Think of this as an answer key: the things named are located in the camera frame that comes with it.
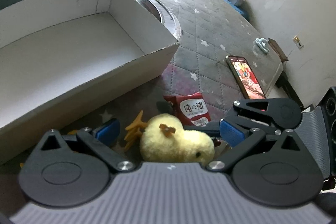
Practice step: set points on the yellow plush chick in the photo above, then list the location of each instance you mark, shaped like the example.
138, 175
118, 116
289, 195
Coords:
170, 145

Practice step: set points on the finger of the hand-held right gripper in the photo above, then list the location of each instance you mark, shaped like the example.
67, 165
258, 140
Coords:
202, 127
249, 107

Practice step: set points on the white cardboard box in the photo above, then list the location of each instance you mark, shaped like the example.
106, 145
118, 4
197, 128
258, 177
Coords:
65, 56

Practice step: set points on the red snack packet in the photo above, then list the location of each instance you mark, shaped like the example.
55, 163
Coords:
193, 108

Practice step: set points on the light blue plastic clip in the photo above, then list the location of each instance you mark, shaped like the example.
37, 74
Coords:
261, 45

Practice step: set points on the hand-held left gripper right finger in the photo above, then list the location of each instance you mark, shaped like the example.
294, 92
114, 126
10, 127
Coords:
231, 134

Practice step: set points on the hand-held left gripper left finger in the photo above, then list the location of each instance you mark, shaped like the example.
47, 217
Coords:
107, 133

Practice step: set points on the smartphone with lit screen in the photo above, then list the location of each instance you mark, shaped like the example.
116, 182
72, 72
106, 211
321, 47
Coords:
246, 77

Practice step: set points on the white wall socket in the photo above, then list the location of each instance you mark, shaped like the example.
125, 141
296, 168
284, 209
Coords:
298, 42

